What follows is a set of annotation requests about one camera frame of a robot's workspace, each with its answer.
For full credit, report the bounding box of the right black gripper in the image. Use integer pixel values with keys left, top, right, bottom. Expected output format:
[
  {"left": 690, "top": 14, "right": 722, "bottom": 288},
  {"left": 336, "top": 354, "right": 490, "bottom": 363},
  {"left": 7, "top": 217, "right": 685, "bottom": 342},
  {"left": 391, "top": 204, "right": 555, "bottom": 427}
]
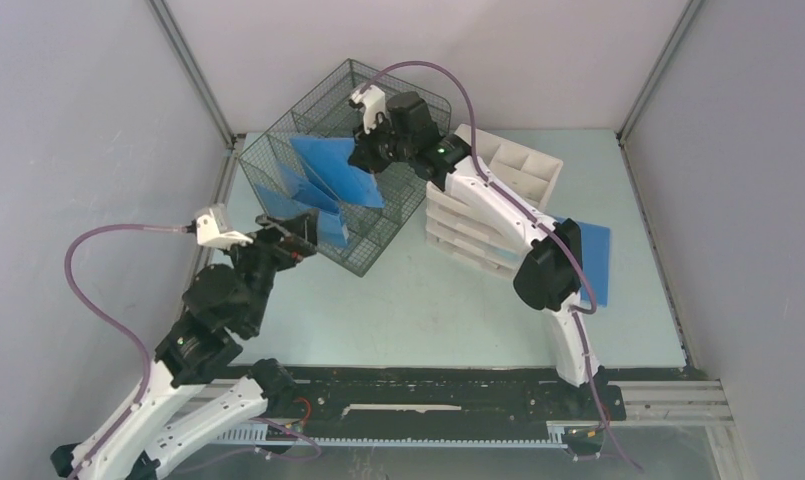
[{"left": 349, "top": 113, "right": 415, "bottom": 175}]

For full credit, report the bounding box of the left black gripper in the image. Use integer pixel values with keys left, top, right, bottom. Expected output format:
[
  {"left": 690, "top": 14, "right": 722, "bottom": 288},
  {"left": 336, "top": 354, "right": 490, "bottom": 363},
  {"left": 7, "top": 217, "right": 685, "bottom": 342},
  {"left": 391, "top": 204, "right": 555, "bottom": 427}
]
[{"left": 222, "top": 207, "right": 321, "bottom": 331}]

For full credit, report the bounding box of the green wire mesh basket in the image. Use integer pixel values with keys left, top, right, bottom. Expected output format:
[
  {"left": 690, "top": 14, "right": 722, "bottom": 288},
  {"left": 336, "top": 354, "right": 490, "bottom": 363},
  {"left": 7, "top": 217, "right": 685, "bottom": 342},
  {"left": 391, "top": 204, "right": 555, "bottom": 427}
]
[{"left": 239, "top": 59, "right": 426, "bottom": 277}]

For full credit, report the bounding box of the blue folder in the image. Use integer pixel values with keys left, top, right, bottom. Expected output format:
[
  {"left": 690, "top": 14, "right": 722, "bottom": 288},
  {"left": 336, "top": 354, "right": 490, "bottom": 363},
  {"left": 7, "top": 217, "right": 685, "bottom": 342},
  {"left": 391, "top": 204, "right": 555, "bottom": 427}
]
[
  {"left": 252, "top": 164, "right": 349, "bottom": 248},
  {"left": 289, "top": 136, "right": 385, "bottom": 209},
  {"left": 577, "top": 221, "right": 612, "bottom": 307}
]

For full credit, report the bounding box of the white plastic drawer organizer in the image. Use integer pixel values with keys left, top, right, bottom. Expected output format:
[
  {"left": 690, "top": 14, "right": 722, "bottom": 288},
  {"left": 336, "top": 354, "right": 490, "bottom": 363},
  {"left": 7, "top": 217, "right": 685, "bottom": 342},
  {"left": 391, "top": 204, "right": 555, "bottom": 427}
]
[{"left": 426, "top": 124, "right": 564, "bottom": 280}]

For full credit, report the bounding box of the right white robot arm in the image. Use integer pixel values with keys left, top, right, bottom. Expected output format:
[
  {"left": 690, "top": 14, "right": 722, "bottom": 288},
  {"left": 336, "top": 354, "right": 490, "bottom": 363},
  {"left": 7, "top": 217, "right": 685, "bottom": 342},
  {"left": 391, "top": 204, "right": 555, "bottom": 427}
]
[{"left": 349, "top": 86, "right": 600, "bottom": 418}]

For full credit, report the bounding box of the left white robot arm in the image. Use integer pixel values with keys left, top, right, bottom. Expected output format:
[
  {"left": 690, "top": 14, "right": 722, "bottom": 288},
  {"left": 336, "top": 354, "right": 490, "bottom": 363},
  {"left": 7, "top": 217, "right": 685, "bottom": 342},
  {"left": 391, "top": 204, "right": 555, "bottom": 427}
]
[{"left": 50, "top": 204, "right": 319, "bottom": 479}]

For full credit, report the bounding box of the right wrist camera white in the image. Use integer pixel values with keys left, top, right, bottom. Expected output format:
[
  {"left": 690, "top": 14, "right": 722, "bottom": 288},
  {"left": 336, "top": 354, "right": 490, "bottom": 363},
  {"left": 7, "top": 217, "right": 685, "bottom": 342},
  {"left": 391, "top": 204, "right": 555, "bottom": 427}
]
[{"left": 349, "top": 85, "right": 386, "bottom": 134}]

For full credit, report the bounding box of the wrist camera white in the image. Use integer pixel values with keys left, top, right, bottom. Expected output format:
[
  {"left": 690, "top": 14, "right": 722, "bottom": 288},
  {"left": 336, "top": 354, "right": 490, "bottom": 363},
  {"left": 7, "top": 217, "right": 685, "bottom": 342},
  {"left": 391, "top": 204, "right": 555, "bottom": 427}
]
[
  {"left": 349, "top": 85, "right": 386, "bottom": 134},
  {"left": 187, "top": 203, "right": 253, "bottom": 251}
]

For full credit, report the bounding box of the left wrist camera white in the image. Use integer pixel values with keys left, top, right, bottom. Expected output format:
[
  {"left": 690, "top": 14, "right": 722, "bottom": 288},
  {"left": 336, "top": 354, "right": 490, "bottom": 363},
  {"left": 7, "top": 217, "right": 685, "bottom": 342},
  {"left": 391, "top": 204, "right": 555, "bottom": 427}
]
[{"left": 187, "top": 203, "right": 253, "bottom": 251}]

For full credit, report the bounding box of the black front rail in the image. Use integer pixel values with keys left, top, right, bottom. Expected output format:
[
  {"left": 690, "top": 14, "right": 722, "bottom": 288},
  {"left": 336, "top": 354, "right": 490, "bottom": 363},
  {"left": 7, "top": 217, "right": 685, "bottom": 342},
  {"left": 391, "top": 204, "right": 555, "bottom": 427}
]
[{"left": 264, "top": 366, "right": 627, "bottom": 444}]

